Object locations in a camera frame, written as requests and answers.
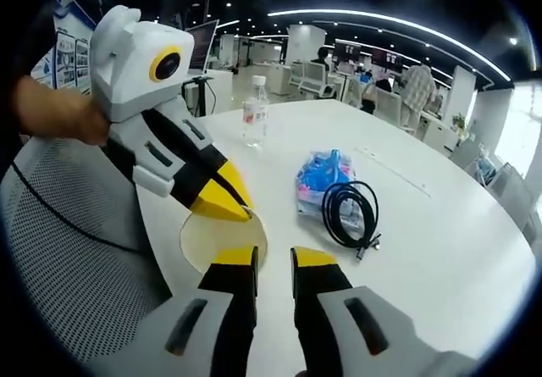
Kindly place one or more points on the person's left hand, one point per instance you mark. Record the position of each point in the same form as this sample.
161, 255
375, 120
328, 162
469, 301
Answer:
86, 123

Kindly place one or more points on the blue flowered tissue pack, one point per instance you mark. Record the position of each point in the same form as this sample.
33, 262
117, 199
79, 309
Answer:
311, 182

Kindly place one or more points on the curved ceiling light strip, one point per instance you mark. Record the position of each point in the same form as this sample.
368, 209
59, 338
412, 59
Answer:
381, 21

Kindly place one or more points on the green potted plant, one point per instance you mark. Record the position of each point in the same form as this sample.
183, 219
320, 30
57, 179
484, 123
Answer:
459, 121

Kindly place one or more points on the grey mesh office chair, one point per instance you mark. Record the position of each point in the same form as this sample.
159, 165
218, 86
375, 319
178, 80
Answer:
72, 245

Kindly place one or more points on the white waiting chair row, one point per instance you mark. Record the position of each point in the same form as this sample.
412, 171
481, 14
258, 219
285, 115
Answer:
313, 78

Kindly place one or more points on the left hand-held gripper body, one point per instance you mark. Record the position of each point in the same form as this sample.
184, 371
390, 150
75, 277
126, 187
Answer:
127, 63

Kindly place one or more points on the blue wall poster board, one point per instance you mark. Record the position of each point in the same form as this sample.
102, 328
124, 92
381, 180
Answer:
70, 55

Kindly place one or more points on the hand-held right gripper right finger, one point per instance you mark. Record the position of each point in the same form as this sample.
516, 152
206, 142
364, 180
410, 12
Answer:
339, 309

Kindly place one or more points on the clear water bottle red label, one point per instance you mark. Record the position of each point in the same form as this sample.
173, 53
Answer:
255, 116

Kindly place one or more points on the display screen on stand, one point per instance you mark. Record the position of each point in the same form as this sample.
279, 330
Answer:
203, 46

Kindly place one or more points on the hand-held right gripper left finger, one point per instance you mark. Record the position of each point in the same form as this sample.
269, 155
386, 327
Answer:
228, 309

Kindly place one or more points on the white tabletop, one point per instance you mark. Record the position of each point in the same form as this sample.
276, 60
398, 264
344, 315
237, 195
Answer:
402, 224

